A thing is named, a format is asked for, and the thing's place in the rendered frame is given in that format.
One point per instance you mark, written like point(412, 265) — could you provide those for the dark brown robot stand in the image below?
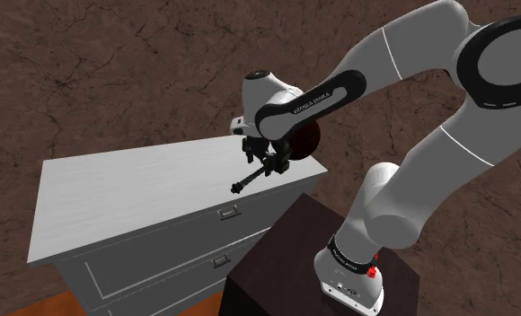
point(278, 267)

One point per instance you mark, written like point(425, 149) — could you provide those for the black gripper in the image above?
point(260, 145)

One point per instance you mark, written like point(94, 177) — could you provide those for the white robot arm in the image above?
point(418, 48)

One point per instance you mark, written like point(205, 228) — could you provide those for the dark red bowl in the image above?
point(305, 141)

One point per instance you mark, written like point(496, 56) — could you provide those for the white chest of drawers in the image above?
point(129, 184)

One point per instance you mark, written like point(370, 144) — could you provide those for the thin black tool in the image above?
point(248, 180)

